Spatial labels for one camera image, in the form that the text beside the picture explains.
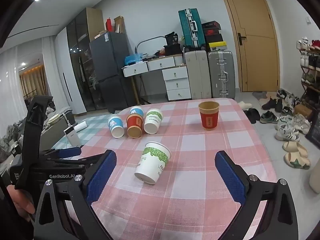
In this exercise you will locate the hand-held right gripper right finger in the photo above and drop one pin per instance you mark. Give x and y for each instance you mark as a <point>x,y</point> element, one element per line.
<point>230,177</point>

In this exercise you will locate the wooden door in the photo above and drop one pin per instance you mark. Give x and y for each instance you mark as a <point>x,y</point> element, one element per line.
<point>252,42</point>

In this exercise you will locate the black red shoe box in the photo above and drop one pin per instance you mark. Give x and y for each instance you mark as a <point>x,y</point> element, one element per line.
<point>212,32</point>

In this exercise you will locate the grey clothes heap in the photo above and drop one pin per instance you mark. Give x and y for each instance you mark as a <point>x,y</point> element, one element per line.
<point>10,135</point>

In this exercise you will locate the red paper cup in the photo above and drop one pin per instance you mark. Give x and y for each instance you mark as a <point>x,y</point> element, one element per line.
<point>208,120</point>
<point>134,125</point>

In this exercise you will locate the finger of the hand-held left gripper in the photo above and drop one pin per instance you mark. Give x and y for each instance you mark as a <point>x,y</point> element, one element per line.
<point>71,152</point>
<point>85,160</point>

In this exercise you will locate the row of sneakers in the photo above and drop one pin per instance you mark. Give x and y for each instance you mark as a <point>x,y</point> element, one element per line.
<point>311,60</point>

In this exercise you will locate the silver suitcase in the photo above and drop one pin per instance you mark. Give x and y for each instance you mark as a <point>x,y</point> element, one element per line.
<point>221,75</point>

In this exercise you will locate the white desk with drawers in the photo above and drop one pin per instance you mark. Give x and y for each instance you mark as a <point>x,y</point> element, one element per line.
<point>150,65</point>

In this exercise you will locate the yellow black box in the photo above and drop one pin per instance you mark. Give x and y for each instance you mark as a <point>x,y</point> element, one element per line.
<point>217,45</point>

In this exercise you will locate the white drawer cabinet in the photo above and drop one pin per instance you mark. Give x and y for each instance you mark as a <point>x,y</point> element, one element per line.
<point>177,82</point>

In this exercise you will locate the glass door cabinet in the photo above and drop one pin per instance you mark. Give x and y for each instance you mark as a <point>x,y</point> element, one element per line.
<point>82,55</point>

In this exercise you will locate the white wardrobe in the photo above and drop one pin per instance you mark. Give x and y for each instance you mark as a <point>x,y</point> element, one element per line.
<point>65,75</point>

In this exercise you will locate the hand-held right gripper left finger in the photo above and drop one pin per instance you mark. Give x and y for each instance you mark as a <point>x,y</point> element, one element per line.
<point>101,177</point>

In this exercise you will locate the person's left hand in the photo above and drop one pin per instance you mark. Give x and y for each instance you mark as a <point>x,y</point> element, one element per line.
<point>22,200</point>

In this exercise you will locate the cream suitcase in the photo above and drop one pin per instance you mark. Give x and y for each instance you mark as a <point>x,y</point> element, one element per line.
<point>197,75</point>

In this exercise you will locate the small cardboard box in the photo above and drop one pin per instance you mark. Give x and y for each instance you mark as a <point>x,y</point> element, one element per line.
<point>302,111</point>

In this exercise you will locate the pink checkered tablecloth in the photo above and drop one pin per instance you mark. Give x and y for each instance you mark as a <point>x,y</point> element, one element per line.
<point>190,180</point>

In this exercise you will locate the dark grey refrigerator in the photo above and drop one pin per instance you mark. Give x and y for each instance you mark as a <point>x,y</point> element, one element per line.
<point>110,67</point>

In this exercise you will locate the teal suitcase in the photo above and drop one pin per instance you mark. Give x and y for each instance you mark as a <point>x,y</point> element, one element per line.
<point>191,30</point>

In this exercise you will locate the blue plastic bag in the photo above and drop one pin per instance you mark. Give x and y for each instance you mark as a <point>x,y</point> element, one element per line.
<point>131,59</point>

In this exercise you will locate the black carton box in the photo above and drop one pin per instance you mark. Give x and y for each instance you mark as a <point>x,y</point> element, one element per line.
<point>172,39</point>

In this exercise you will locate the metal shoe rack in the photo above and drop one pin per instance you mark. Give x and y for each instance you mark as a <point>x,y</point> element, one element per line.
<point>312,85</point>

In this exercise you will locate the grey bent desk lamp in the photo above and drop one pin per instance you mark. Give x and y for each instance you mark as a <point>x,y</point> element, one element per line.
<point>150,39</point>

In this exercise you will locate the white paper roll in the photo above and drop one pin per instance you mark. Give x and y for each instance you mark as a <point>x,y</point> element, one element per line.
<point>82,126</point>

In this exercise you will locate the pile of shoes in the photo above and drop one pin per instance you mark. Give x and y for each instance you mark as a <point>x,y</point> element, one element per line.
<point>287,127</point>

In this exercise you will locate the white green leaf paper cup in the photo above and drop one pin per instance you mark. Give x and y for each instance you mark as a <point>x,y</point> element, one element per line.
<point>152,121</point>
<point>152,165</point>

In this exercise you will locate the white blue print paper cup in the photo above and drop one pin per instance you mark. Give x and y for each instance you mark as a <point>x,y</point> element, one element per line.
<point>137,111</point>
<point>115,125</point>

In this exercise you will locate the brown cardboard box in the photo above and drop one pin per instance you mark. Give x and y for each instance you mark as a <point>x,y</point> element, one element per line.
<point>119,25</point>

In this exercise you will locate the tan curtain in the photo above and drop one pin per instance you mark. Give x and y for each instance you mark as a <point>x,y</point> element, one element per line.
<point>32,80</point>

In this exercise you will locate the white power bank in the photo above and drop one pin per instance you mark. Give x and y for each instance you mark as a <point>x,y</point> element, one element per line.
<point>70,136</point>

